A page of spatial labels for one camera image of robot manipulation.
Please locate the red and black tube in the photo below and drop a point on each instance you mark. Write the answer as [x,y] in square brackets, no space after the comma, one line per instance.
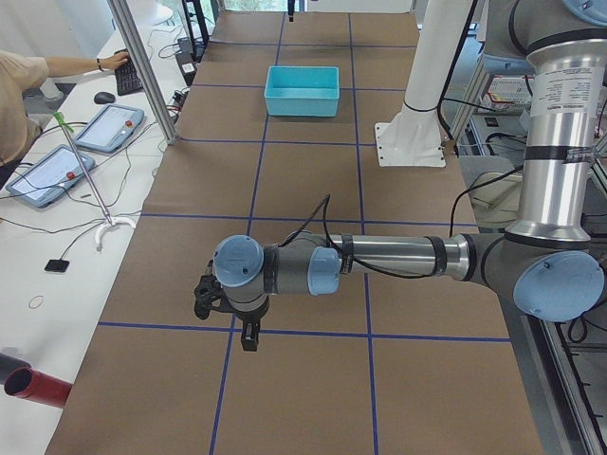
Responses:
[20,380]

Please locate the black keyboard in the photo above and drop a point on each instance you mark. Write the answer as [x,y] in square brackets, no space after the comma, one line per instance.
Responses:
[127,79]

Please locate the metal rod with white stand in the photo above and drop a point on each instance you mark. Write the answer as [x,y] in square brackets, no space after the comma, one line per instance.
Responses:
[110,221]

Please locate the far teach pendant tablet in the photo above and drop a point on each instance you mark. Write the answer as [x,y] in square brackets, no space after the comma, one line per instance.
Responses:
[110,128]

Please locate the person's hand on keyboard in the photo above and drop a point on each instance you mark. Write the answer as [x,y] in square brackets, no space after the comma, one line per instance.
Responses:
[114,61]

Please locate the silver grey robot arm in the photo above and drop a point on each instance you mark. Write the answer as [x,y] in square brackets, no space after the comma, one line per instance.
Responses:
[540,263]

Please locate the near teach pendant tablet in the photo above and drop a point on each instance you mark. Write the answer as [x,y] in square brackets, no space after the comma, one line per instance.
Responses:
[47,180]

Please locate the turquoise plastic bin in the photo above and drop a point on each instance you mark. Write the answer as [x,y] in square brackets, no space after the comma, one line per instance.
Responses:
[302,91]

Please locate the aluminium frame post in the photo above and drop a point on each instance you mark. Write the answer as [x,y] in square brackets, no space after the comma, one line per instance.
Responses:
[130,35]

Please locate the black computer mouse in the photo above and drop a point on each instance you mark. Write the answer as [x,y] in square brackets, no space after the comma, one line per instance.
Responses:
[103,97]

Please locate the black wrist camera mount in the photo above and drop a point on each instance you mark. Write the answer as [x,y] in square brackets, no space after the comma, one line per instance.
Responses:
[209,295]

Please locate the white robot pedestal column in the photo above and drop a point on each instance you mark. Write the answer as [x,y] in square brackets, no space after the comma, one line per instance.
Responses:
[413,138]

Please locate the teach pendant tablet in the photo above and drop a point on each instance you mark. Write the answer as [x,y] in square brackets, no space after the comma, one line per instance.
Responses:
[110,128]
[47,180]

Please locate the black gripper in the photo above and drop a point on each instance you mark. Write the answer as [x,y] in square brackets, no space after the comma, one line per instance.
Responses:
[250,317]

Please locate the small black square pad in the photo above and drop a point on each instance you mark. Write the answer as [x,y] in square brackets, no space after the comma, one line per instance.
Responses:
[57,266]

